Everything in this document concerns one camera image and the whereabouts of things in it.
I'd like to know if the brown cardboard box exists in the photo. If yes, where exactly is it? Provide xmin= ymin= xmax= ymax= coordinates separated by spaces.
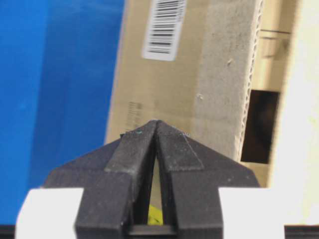
xmin=106 ymin=0 xmax=319 ymax=225

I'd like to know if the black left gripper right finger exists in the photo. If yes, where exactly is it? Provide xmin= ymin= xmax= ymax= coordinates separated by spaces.
xmin=155 ymin=119 xmax=285 ymax=239

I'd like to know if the blue table cloth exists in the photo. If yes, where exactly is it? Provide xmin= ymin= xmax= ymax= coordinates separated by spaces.
xmin=0 ymin=0 xmax=125 ymax=226

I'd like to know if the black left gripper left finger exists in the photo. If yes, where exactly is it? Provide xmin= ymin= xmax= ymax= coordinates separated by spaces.
xmin=15 ymin=119 xmax=157 ymax=239

